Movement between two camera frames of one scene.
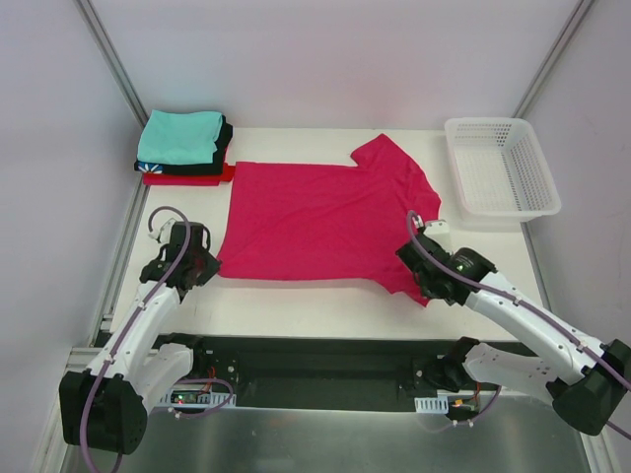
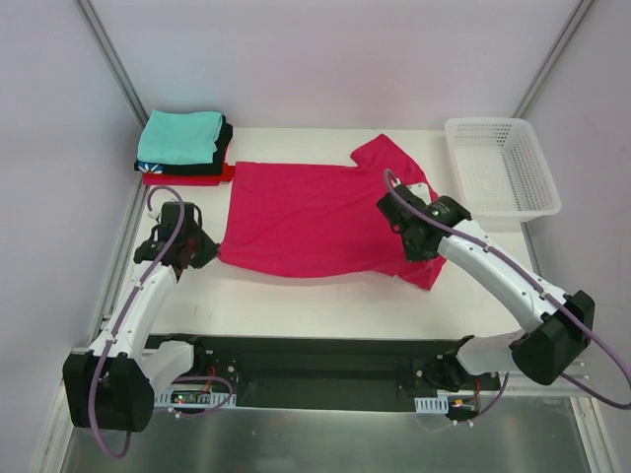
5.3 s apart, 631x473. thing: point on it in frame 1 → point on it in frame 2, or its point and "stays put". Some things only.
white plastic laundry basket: (502, 169) stays put
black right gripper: (414, 257) → (394, 208)
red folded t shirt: (190, 179) stays put
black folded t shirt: (216, 167) stays put
